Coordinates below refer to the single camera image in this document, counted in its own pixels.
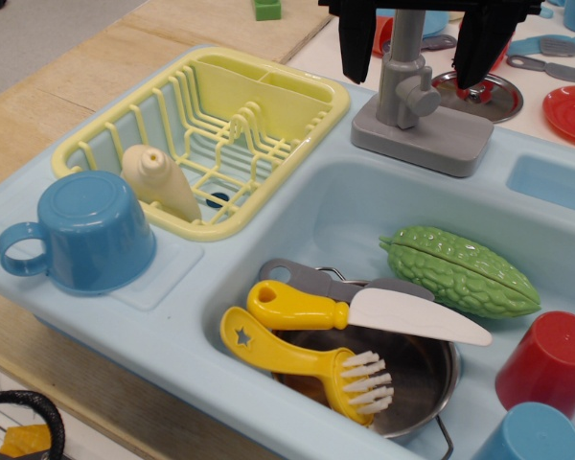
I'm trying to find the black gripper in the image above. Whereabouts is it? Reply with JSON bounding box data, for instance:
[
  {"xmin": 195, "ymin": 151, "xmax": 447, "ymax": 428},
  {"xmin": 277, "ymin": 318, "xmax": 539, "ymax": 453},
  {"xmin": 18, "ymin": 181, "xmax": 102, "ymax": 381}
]
[{"xmin": 318, "ymin": 0, "xmax": 542, "ymax": 89}]

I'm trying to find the grey toy faucet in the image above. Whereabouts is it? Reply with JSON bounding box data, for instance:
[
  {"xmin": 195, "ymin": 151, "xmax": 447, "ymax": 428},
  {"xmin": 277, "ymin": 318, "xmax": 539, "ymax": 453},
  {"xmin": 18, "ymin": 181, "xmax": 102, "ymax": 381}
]
[{"xmin": 351, "ymin": 10, "xmax": 494, "ymax": 177}]

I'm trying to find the grey utensil behind faucet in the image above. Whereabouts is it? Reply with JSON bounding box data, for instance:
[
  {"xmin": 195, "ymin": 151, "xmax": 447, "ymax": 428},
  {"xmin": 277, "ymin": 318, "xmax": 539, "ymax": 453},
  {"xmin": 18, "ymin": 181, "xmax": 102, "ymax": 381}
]
[{"xmin": 381, "ymin": 34, "xmax": 458, "ymax": 53}]

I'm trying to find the red cup lying down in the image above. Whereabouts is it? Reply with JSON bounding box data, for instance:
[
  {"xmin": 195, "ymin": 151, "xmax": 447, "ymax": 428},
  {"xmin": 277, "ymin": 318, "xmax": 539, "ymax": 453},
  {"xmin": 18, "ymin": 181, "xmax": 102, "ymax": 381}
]
[{"xmin": 372, "ymin": 16, "xmax": 394, "ymax": 57}]

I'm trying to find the red cup upright on table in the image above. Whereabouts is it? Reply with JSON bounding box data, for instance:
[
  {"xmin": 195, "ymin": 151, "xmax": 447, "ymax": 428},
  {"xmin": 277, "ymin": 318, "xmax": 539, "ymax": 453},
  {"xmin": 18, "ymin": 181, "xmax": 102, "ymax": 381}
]
[{"xmin": 453, "ymin": 15, "xmax": 514, "ymax": 79}]

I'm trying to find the steel pot lid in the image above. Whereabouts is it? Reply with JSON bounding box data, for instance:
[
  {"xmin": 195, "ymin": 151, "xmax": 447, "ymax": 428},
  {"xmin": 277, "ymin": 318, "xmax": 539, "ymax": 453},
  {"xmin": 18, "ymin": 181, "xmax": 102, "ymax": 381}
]
[{"xmin": 432, "ymin": 71, "xmax": 523, "ymax": 124}]

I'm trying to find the blue toy spatula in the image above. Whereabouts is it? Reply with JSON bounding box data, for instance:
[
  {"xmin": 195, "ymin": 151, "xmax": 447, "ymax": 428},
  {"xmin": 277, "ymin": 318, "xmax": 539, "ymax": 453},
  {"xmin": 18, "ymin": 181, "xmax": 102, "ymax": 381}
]
[{"xmin": 506, "ymin": 34, "xmax": 575, "ymax": 57}]

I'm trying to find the grey toy spatula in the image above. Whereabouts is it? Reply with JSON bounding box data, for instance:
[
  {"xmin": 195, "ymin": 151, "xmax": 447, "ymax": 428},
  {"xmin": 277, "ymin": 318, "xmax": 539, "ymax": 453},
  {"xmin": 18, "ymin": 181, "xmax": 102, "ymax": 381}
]
[{"xmin": 540, "ymin": 37, "xmax": 575, "ymax": 57}]

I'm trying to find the grey knife on table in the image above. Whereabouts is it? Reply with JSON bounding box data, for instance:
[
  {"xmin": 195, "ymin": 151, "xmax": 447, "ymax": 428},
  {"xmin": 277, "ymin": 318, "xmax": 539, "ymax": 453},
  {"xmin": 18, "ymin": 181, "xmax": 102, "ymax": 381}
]
[{"xmin": 506, "ymin": 55, "xmax": 575, "ymax": 82}]

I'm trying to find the green block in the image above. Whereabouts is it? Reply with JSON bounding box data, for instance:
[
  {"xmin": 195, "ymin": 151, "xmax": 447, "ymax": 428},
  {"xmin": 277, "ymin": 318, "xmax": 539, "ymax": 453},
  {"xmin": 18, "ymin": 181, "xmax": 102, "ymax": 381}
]
[{"xmin": 253, "ymin": 0, "xmax": 282, "ymax": 21}]

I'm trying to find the red plate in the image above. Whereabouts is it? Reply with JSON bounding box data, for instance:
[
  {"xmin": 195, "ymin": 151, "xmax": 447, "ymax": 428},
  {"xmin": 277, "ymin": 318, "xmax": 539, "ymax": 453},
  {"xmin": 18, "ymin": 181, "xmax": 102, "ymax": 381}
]
[{"xmin": 542, "ymin": 85, "xmax": 575, "ymax": 144}]

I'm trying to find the yellow dish rack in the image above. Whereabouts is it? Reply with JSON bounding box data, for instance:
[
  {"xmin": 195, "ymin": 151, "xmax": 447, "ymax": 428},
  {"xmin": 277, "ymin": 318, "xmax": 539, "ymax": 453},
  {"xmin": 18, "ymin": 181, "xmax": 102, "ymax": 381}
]
[{"xmin": 51, "ymin": 47, "xmax": 350, "ymax": 242}]

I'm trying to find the green bitter gourd toy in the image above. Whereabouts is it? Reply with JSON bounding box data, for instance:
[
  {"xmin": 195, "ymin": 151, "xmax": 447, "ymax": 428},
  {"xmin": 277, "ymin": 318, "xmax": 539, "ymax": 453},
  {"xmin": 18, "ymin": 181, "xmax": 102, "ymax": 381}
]
[{"xmin": 379, "ymin": 225, "xmax": 541, "ymax": 319}]

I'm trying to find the light blue toy sink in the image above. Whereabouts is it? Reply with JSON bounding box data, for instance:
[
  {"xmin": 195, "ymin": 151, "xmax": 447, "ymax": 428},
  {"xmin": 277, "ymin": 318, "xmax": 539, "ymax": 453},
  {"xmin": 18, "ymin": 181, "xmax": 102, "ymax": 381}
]
[{"xmin": 0, "ymin": 45, "xmax": 575, "ymax": 460}]

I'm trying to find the grey toy utensil in sink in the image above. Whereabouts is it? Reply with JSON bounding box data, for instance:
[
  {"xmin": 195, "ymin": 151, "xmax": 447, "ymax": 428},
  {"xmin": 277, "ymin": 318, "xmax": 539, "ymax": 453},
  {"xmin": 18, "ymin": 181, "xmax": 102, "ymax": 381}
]
[{"xmin": 259, "ymin": 259, "xmax": 435, "ymax": 304}]

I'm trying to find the cream squeeze bottle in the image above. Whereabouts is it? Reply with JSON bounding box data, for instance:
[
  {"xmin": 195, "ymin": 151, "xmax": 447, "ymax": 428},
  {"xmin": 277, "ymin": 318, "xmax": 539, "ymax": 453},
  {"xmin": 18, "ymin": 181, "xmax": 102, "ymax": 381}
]
[{"xmin": 121, "ymin": 145, "xmax": 201, "ymax": 222}]

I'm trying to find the steel pot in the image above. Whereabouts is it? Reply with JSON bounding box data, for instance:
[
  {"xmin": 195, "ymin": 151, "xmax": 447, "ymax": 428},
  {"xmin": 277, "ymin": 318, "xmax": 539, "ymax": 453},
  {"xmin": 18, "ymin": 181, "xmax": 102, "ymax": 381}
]
[{"xmin": 271, "ymin": 265, "xmax": 461, "ymax": 460}]

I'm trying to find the red cup in sink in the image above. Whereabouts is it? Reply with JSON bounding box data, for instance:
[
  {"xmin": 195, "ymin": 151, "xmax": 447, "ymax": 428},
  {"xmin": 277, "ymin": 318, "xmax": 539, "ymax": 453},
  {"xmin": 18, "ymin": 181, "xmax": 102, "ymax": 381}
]
[{"xmin": 494, "ymin": 310, "xmax": 575, "ymax": 419}]

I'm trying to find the yellow scrub brush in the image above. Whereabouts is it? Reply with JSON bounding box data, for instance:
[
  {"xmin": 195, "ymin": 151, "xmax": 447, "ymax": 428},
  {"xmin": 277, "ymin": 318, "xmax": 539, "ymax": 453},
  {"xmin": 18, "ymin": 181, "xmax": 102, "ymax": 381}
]
[{"xmin": 219, "ymin": 307, "xmax": 395, "ymax": 426}]

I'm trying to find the blue cup bottom right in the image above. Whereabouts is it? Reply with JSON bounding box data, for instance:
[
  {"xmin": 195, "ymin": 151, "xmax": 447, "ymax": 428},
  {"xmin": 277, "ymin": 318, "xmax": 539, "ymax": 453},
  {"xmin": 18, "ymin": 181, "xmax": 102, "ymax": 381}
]
[{"xmin": 472, "ymin": 402, "xmax": 575, "ymax": 460}]

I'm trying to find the yellow cloth piece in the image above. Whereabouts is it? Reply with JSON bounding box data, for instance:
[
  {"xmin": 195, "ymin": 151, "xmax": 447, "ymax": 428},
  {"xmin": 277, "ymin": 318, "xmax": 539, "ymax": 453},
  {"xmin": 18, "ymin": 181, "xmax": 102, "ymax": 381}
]
[{"xmin": 0, "ymin": 425, "xmax": 51, "ymax": 458}]

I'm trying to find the yellow handled white knife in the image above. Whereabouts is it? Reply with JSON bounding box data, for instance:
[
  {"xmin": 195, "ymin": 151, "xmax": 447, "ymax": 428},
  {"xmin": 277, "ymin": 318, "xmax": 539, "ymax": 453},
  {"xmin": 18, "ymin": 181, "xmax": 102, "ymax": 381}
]
[{"xmin": 246, "ymin": 280, "xmax": 493, "ymax": 347}]

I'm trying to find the blue cup with handle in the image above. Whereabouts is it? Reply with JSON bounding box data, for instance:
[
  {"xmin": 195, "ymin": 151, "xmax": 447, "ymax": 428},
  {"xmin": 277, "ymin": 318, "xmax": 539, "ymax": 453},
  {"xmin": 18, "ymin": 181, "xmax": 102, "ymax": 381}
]
[{"xmin": 0, "ymin": 171, "xmax": 156, "ymax": 295}]

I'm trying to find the black cable loop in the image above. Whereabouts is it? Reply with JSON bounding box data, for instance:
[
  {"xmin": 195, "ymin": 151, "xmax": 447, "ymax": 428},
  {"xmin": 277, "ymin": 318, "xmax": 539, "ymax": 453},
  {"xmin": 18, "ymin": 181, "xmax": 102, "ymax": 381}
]
[{"xmin": 0, "ymin": 390, "xmax": 66, "ymax": 460}]

